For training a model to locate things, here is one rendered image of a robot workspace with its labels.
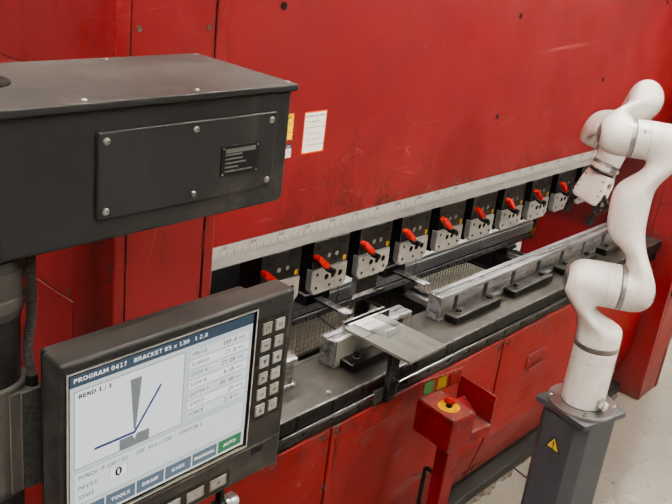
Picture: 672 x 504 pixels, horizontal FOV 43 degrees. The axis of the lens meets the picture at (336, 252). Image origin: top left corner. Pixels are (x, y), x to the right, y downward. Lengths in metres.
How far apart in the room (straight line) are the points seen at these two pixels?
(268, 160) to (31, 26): 0.64
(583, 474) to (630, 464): 1.72
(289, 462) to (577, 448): 0.81
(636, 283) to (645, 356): 2.41
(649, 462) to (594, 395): 1.90
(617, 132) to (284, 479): 1.32
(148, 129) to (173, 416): 0.46
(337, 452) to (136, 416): 1.44
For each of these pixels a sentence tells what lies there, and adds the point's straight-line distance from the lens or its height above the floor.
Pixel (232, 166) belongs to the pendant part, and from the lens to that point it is 1.30.
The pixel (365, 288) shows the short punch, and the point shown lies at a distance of 2.70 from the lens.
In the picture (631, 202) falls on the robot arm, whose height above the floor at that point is 1.60.
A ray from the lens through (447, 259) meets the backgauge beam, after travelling 3.53.
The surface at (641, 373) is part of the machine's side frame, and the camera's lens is 4.77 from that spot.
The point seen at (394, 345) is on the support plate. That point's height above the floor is 1.00.
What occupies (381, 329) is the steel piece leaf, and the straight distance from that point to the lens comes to 2.70.
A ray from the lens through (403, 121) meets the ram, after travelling 2.54.
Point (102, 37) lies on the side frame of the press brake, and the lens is 1.58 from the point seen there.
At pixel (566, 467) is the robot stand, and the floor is 0.85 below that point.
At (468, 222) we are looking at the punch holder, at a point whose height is 1.25.
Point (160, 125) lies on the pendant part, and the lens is 1.19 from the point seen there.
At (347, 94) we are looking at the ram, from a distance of 2.31.
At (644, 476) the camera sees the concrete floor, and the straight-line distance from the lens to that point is 4.22.
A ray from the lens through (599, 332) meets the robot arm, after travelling 2.37.
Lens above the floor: 2.20
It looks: 22 degrees down
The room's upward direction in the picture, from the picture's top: 7 degrees clockwise
